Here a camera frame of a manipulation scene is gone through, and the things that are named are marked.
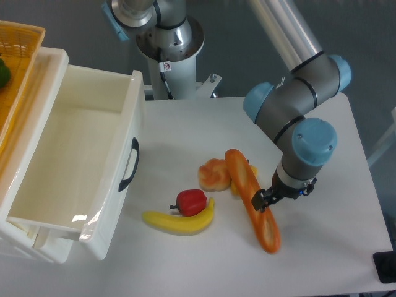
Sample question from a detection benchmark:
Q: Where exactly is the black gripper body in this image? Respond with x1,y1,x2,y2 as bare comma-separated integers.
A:
272,173,317,200

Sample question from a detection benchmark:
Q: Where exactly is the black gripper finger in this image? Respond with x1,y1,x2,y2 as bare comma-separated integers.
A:
251,188,280,212

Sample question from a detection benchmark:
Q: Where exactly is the long orange baguette bread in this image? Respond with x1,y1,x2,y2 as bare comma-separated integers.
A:
225,148,281,254

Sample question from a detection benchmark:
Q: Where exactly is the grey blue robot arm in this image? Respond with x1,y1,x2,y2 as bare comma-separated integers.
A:
103,1,351,212

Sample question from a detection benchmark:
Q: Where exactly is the round orange bread roll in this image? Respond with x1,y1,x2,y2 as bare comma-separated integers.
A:
197,158,231,192

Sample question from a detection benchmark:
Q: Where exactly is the yellow bell pepper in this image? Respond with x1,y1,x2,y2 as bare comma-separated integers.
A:
230,165,258,196

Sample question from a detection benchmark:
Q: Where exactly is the red bell pepper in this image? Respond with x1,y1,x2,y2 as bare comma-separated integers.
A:
169,189,207,217

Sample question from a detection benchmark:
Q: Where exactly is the yellow banana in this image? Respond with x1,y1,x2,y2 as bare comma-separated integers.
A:
142,197,215,236

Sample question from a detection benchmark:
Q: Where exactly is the black device at edge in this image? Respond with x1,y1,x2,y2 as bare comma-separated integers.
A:
372,251,395,283

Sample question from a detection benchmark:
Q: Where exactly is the white plastic drawer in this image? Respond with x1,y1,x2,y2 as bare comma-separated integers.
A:
8,66,144,259

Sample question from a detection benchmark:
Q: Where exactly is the green bell pepper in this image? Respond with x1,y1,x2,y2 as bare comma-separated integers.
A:
0,58,11,88

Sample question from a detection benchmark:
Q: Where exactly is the yellow woven basket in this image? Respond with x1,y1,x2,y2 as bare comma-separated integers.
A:
1,20,46,151

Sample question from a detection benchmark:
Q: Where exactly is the white chair frame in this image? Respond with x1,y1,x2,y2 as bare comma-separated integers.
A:
367,108,395,167

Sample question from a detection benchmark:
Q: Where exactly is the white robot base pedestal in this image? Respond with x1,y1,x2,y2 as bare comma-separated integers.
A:
136,16,222,100

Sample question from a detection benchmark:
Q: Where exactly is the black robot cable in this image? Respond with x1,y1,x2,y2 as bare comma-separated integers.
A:
156,46,174,100

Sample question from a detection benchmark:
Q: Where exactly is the white drawer cabinet frame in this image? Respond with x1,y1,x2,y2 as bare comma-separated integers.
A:
1,47,71,263

